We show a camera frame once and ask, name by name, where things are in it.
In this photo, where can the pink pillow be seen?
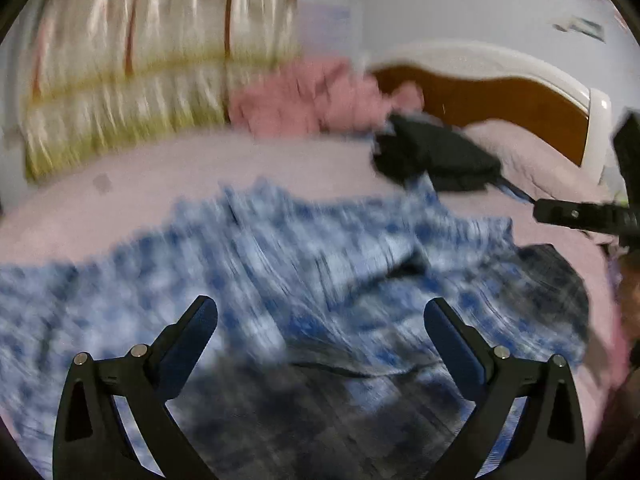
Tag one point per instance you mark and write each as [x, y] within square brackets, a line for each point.
[540, 160]

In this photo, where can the pink quilt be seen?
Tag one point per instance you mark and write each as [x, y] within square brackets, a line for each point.
[310, 95]

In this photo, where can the person's dark clothing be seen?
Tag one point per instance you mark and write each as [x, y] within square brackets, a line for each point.
[620, 410]

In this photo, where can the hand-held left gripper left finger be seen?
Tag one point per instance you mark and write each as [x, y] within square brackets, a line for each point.
[185, 355]

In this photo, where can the tree print curtain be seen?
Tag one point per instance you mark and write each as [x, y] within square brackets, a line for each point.
[150, 60]

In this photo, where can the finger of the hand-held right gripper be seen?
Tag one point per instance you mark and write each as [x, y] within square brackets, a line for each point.
[575, 215]
[630, 155]

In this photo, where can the blue plaid shirt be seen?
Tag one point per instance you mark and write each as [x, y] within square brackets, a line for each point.
[300, 270]

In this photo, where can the white and brown headboard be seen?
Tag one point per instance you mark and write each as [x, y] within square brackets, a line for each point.
[500, 95]

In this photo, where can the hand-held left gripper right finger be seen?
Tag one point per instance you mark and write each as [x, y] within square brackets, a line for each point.
[452, 355]

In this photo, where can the bed with pink sheet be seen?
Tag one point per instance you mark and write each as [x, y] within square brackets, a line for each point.
[150, 185]

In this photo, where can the black garment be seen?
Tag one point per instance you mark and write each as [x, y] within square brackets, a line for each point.
[435, 155]

